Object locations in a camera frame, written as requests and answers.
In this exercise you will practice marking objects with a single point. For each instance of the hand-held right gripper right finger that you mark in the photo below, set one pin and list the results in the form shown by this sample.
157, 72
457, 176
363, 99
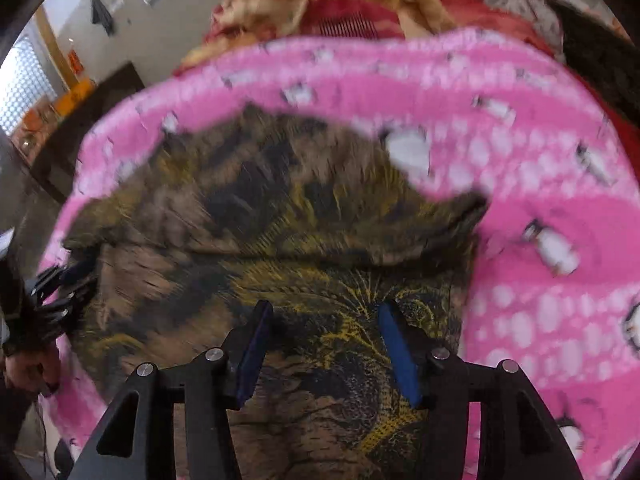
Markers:
400, 355

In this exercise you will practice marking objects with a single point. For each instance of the person's left hand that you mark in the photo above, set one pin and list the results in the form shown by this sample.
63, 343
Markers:
30, 372

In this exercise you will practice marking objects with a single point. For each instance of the red cloth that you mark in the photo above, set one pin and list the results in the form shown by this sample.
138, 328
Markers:
627, 132

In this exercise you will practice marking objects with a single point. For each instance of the glass block window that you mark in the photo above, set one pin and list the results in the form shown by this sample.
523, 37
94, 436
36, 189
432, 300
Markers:
25, 85

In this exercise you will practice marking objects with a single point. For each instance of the brown batik patterned garment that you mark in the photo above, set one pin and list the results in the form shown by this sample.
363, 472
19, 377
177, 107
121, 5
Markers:
300, 240

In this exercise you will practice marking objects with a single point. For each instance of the red floral quilt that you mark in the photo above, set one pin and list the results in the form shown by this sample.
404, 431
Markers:
350, 10

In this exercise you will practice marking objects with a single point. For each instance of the orange wall sign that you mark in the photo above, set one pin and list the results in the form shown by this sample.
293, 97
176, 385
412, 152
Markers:
75, 61

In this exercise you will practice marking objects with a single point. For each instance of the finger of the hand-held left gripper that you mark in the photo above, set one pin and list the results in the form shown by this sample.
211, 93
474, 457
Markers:
72, 302
75, 272

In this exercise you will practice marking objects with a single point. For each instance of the dark cloth on wall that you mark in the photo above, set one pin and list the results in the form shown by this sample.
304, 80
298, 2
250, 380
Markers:
101, 12

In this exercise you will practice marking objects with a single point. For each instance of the grey floral pillow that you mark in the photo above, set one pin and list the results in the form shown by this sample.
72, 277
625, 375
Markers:
542, 25

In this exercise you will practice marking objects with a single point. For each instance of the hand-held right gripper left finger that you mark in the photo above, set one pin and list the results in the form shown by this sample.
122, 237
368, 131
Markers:
252, 355

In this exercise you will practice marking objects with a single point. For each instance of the pink penguin print blanket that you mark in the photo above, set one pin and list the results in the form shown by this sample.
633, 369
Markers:
550, 185

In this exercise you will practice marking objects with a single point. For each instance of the yellow sign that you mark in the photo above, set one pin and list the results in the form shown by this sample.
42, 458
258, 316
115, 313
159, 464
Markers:
75, 97

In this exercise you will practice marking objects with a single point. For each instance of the dark wooden table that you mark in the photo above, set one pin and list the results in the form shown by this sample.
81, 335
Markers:
85, 130

